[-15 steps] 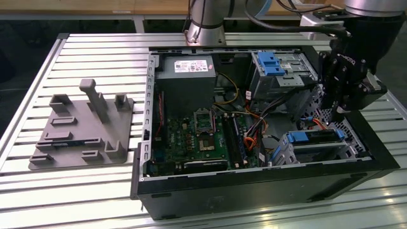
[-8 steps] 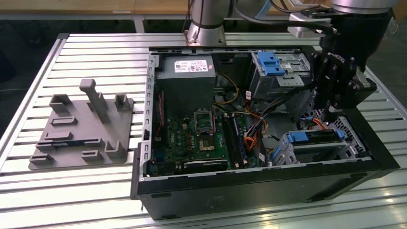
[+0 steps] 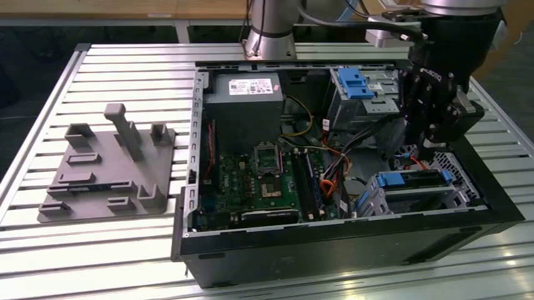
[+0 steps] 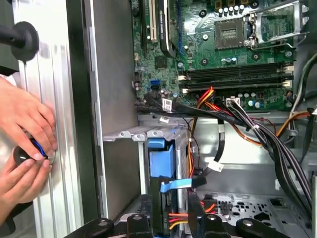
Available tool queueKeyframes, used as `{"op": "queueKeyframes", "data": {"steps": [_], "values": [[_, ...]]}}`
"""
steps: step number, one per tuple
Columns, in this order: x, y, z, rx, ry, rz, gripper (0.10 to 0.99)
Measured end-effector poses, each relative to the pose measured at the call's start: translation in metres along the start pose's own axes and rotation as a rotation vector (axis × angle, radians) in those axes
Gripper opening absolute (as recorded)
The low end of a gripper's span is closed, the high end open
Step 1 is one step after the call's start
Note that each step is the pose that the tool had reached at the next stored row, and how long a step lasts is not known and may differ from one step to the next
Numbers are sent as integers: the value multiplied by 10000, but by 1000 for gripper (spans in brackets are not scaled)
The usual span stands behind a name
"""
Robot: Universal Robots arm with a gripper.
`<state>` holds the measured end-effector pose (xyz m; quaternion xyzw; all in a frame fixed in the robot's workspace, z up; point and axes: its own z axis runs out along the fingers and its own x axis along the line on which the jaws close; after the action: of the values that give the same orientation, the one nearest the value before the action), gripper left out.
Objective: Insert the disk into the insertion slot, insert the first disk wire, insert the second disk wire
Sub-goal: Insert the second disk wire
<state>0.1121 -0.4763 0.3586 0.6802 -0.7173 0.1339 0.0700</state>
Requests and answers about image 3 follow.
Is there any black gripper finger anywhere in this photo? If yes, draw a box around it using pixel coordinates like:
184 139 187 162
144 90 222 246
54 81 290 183
423 100 487 148
398 67 439 164

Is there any black wire with blue clip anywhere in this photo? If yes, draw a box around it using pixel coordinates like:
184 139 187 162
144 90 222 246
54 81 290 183
391 151 418 166

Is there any hard disk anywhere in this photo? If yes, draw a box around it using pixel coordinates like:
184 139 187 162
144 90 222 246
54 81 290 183
375 170 455 189

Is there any metal disk bay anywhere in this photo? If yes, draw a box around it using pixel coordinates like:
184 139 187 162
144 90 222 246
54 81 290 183
357 170 481 216

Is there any RAM slot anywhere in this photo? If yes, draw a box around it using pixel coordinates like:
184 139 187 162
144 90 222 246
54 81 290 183
291 148 315 221

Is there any metal drive cage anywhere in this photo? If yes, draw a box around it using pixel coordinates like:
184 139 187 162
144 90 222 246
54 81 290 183
327 67 409 132

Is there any blue drive cage latch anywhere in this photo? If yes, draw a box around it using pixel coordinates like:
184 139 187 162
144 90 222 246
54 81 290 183
338 67 375 100

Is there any CPU socket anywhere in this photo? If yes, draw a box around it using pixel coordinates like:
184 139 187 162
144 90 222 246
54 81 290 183
254 142 285 176

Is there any grey power supply unit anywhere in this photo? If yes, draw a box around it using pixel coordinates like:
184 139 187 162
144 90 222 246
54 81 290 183
203 72 286 148

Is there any square chipset chip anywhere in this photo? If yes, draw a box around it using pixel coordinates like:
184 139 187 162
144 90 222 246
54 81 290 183
260 180 287 199

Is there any green motherboard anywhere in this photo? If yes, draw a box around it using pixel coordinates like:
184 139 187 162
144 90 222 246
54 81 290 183
198 137 347 224

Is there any black graphics card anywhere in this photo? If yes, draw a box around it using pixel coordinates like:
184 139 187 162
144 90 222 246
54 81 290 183
228 207 301 228

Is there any black open PC case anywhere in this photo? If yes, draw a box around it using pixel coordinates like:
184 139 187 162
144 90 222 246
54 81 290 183
170 59 526 290

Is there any grey plastic parts rack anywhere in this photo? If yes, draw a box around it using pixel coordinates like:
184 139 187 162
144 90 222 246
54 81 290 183
36 102 179 224

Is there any black cable bundle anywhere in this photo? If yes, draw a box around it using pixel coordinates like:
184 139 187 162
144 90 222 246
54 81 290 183
339 112 409 156

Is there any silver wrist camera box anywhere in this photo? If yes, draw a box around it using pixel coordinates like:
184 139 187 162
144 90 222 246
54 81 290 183
365 12 425 48

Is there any multicolour wire bundle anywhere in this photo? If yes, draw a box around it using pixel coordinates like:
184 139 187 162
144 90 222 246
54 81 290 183
323 146 354 181

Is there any yellow cable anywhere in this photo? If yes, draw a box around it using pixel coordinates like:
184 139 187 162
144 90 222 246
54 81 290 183
279 95 315 138

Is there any orange wire loop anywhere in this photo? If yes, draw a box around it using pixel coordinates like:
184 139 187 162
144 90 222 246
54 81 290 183
319 178 339 201

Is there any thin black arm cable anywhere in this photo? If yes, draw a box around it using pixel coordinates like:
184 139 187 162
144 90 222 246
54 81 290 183
239 0 265 59

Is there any thin red wire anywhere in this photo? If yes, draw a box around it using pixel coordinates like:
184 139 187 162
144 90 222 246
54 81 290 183
206 120 219 184

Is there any wooden desk with grey frame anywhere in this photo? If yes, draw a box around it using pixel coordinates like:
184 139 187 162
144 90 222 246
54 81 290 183
0 0 429 44

